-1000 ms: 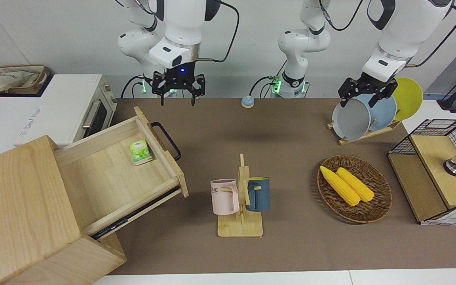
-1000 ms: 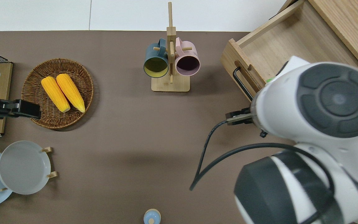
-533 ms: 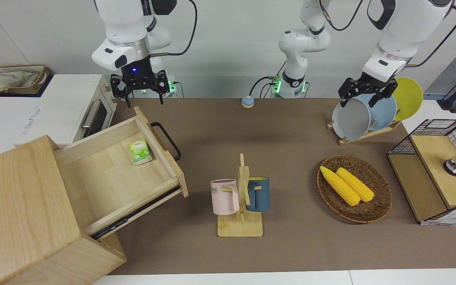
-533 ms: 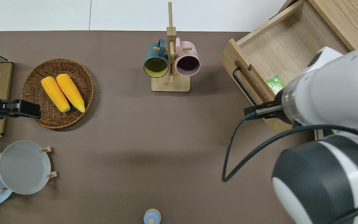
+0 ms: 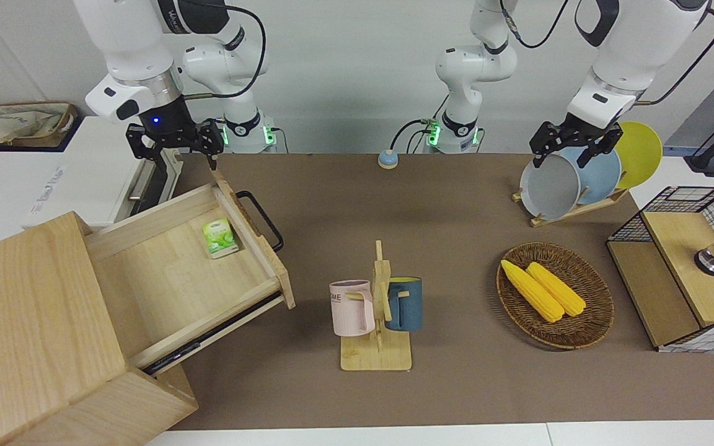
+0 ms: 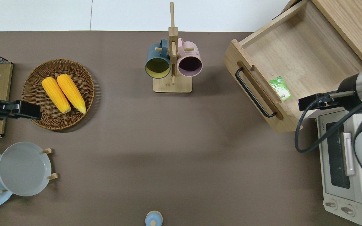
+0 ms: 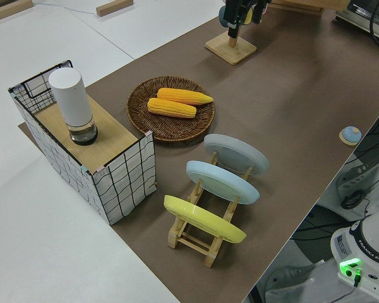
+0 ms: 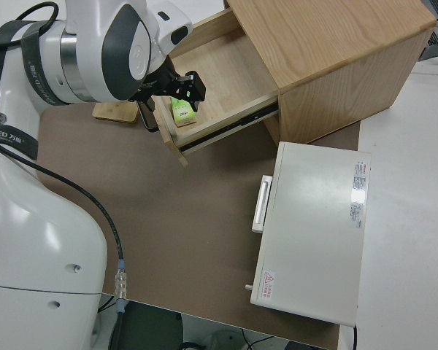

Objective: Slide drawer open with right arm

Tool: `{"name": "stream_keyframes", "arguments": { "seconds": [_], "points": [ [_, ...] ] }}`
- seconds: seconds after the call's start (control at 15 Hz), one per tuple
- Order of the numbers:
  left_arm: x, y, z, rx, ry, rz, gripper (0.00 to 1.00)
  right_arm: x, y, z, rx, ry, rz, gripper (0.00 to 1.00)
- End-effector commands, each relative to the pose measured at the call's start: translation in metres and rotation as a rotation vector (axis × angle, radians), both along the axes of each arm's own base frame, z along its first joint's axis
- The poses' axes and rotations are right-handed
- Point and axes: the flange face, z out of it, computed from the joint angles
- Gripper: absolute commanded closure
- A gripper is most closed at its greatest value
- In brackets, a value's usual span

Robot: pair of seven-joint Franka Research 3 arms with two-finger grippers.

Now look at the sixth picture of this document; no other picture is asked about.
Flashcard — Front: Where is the dark blue mug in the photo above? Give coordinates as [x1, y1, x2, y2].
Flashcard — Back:
[145, 38, 172, 79]

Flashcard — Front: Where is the brown wicker basket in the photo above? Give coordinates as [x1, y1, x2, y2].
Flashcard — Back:
[22, 59, 95, 131]

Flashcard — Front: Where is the white toaster oven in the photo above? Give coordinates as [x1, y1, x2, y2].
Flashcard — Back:
[316, 108, 362, 226]

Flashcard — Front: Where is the wooden plate rack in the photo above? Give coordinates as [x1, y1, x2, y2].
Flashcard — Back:
[0, 148, 58, 194]

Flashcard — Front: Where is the light wooden drawer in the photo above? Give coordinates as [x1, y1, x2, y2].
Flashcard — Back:
[223, 0, 362, 133]

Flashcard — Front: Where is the light wooden cabinet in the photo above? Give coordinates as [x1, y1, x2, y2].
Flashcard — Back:
[272, 0, 362, 66]

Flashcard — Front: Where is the pink mug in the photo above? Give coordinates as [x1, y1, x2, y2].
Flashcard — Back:
[176, 38, 203, 77]

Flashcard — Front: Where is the wooden mug rack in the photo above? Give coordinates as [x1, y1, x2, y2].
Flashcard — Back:
[153, 2, 195, 94]

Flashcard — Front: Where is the grey plate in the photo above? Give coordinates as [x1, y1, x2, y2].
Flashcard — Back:
[0, 142, 52, 197]

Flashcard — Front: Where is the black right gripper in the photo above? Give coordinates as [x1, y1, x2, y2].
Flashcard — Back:
[299, 93, 342, 111]

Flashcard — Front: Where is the green snack packet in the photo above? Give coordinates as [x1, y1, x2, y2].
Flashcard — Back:
[269, 76, 293, 101]

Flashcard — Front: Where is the yellow corn cob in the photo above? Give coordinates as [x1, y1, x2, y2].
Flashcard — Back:
[41, 77, 72, 114]
[57, 74, 87, 114]

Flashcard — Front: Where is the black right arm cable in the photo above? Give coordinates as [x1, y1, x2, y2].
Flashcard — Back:
[295, 93, 362, 153]

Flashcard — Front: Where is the brown table mat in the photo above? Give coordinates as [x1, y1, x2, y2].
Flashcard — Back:
[0, 31, 357, 226]

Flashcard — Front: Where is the black metal drawer handle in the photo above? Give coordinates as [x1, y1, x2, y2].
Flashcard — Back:
[235, 67, 278, 118]

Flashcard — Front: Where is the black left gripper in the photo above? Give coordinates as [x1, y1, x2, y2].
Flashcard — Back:
[0, 100, 41, 120]

